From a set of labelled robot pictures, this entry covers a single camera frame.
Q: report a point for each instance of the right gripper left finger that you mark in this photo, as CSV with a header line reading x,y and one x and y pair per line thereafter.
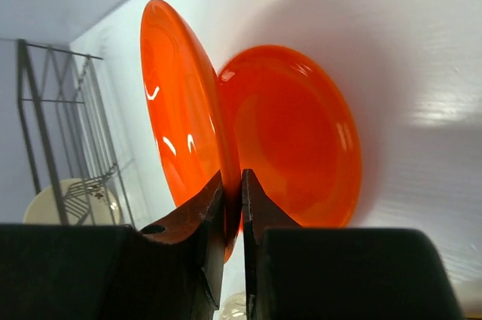
x,y
171,269

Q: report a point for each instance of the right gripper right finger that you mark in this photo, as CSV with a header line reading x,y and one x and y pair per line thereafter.
x,y
295,272

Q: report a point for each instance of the orange plastic plate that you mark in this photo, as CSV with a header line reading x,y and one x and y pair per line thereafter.
x,y
295,130
187,114

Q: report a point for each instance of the cream plate with dark spot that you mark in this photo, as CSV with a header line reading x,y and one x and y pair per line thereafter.
x,y
86,201

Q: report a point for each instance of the grey wire dish rack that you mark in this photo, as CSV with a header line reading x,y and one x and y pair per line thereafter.
x,y
64,122

